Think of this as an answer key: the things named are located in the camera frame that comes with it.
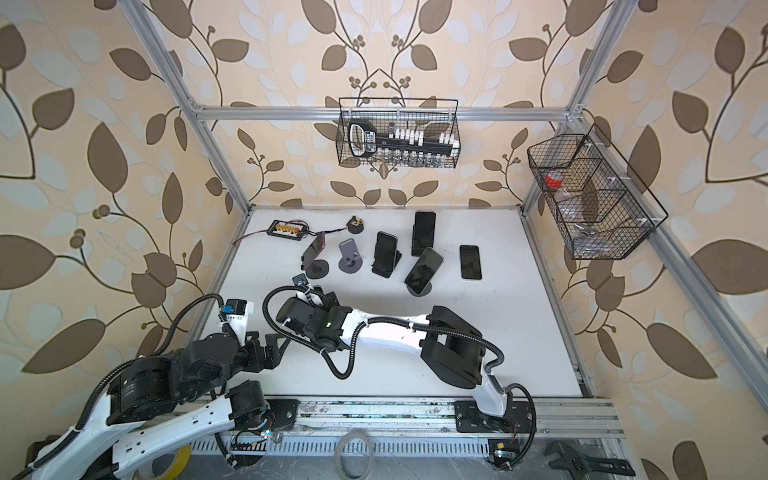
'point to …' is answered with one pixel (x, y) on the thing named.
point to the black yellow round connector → (355, 225)
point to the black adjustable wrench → (578, 464)
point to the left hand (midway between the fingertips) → (280, 338)
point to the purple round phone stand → (351, 260)
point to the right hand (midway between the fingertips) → (310, 307)
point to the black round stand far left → (318, 269)
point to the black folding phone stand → (386, 273)
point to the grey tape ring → (337, 454)
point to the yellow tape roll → (182, 460)
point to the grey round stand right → (419, 286)
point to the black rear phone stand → (422, 238)
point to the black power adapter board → (286, 229)
